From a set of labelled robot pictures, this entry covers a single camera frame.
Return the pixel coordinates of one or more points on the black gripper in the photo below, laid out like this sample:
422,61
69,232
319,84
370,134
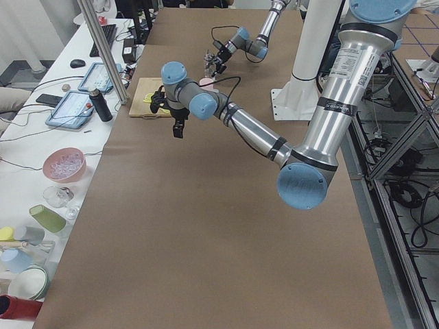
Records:
217,58
179,116

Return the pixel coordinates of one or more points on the glass sauce bottle steel cap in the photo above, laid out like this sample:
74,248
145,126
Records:
209,64

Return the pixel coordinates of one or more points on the pink plastic cup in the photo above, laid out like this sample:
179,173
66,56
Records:
207,83

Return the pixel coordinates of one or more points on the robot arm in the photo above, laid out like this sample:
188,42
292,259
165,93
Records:
255,49
340,46

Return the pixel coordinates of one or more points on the green plastic cup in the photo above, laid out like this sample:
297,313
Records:
47,218

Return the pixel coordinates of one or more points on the grey plastic cup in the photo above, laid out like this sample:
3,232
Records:
30,234

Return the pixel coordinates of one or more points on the yellow plastic cup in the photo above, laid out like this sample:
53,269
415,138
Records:
6,234

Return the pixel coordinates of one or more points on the light blue plastic cup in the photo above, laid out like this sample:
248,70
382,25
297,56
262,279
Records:
16,260

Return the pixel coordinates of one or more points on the lemon slice far right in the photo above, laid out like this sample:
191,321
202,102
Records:
148,98

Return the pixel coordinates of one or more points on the bamboo cutting board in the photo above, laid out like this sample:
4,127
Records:
141,109

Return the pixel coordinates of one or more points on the black power adapter box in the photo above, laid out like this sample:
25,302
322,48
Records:
129,51

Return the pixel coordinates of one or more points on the black water bottle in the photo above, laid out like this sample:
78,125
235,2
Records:
99,103

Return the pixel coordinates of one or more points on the far blue teach pendant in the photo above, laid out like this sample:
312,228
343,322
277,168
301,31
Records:
96,77

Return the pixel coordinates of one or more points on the blue teach pendant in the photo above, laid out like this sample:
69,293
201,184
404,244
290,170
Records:
96,77
72,112

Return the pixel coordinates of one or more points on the near blue teach pendant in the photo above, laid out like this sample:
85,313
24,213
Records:
72,112

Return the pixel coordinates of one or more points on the black computer mouse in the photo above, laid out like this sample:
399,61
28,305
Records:
77,63

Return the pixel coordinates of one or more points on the black smartphone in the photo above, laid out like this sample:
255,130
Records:
49,100

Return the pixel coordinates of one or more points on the pink bowl with ice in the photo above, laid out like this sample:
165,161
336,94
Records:
65,165

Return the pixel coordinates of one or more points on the clear wine glass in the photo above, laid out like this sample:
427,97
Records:
60,197

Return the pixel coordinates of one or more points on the white green-rimmed bowl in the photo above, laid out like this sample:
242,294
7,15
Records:
31,284

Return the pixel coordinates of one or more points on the red cylinder container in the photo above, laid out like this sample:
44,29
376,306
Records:
20,309

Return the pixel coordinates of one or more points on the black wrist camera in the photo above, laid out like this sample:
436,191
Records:
178,128

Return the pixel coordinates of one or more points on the aluminium frame post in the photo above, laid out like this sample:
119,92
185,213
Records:
99,39

